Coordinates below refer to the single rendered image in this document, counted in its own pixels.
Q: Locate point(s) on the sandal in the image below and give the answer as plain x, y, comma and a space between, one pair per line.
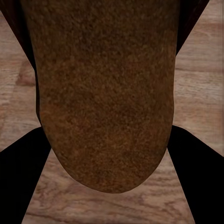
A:
104, 74

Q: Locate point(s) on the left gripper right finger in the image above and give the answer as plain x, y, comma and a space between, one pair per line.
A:
200, 170

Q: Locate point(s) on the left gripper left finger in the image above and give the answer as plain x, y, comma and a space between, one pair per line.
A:
21, 165

